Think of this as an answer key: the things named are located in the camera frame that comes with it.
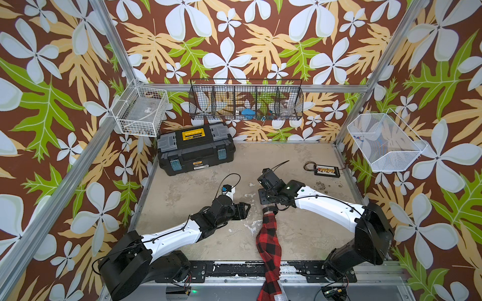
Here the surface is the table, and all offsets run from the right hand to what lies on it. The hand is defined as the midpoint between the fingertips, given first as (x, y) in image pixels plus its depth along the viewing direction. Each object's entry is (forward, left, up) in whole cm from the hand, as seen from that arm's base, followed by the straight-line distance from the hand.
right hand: (261, 194), depth 86 cm
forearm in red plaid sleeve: (-22, -2, -6) cm, 23 cm away
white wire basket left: (+30, +56, +25) cm, 68 cm away
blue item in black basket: (+36, +5, +19) cm, 41 cm away
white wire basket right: (+15, -56, +18) cm, 60 cm away
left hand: (-5, +7, 0) cm, 8 cm away
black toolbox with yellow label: (+22, +33, +8) cm, 40 cm away
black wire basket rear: (+46, +6, +21) cm, 51 cm away
